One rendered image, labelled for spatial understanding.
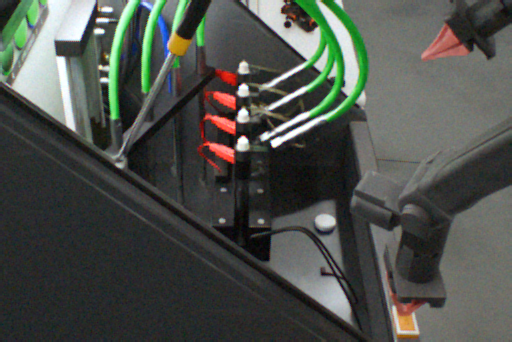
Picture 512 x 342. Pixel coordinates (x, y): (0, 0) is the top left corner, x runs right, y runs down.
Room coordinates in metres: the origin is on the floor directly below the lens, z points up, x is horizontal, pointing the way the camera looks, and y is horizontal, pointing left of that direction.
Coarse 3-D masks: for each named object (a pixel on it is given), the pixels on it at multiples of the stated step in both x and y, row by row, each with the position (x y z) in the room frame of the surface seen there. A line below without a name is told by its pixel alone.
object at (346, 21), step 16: (320, 0) 0.90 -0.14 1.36; (128, 16) 0.90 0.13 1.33; (336, 16) 0.90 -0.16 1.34; (352, 32) 0.89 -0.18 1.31; (112, 48) 0.91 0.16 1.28; (112, 64) 0.91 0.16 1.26; (368, 64) 0.90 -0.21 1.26; (112, 80) 0.91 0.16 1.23; (112, 96) 0.91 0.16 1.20; (352, 96) 0.89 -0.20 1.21; (112, 112) 0.91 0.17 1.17; (336, 112) 0.90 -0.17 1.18
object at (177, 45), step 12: (192, 0) 0.58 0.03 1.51; (204, 0) 0.58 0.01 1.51; (192, 12) 0.58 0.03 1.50; (204, 12) 0.58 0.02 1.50; (180, 24) 0.58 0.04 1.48; (192, 24) 0.58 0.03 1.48; (180, 36) 0.58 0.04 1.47; (192, 36) 0.58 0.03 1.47; (168, 48) 0.58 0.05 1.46; (180, 48) 0.58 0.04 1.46; (168, 60) 0.59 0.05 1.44; (168, 72) 0.59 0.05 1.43; (156, 84) 0.59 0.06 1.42; (156, 96) 0.59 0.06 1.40; (144, 108) 0.59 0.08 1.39; (132, 132) 0.59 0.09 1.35; (120, 156) 0.60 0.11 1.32
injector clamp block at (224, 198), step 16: (224, 112) 1.19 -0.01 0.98; (256, 128) 1.14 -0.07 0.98; (256, 160) 1.03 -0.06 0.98; (224, 192) 0.94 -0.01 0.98; (256, 192) 0.94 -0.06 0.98; (224, 208) 0.90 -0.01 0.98; (256, 208) 0.90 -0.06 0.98; (224, 224) 0.86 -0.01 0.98; (256, 224) 0.86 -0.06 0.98; (256, 240) 0.86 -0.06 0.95; (256, 256) 0.86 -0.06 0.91
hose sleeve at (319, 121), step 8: (312, 120) 0.90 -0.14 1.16; (320, 120) 0.90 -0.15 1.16; (296, 128) 0.91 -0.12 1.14; (304, 128) 0.90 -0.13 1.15; (312, 128) 0.89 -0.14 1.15; (320, 128) 0.90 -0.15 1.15; (288, 136) 0.90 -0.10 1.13; (296, 136) 0.89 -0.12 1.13; (304, 136) 0.90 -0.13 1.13; (288, 144) 0.90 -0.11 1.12
